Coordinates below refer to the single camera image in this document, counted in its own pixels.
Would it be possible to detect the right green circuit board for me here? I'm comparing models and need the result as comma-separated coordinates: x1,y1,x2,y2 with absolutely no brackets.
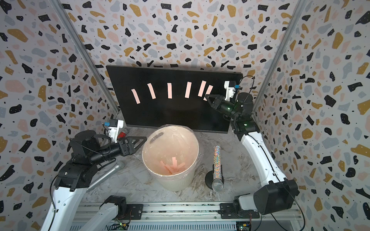
236,221,251,231

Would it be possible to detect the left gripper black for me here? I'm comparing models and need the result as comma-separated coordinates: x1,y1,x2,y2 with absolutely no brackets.
90,136,147,167

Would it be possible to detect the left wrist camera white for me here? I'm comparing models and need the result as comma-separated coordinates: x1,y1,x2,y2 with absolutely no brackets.
103,119,124,143

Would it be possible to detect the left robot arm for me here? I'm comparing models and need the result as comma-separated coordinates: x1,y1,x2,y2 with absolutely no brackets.
41,130,147,231

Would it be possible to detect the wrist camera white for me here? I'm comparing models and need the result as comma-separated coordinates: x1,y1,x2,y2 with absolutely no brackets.
224,81,240,102
103,119,124,143

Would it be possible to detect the cream waste bin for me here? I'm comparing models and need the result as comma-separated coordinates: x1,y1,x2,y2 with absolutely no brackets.
141,124,200,192

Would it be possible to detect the red glitter microphone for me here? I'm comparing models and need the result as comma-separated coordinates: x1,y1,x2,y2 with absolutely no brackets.
117,128,128,139

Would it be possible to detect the pink sticky note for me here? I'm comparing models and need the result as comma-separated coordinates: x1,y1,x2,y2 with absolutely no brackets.
167,83,172,99
185,82,192,99
131,89,141,104
147,83,156,99
203,85,213,101
198,80,206,97

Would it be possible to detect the silver glitter microphone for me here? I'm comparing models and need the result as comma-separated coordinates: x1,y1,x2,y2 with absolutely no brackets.
212,145,224,192

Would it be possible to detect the black flat monitor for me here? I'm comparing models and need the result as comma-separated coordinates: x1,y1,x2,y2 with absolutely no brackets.
107,65,242,133

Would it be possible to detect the discarded pink notes pile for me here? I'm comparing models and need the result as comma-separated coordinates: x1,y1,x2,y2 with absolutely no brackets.
160,157,186,175

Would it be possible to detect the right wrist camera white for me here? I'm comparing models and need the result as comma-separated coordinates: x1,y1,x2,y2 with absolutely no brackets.
224,81,240,102

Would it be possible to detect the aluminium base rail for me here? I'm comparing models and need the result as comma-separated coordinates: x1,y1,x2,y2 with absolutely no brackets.
69,200,304,231

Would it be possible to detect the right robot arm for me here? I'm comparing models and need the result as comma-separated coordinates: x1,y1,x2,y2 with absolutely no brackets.
205,92,298,219

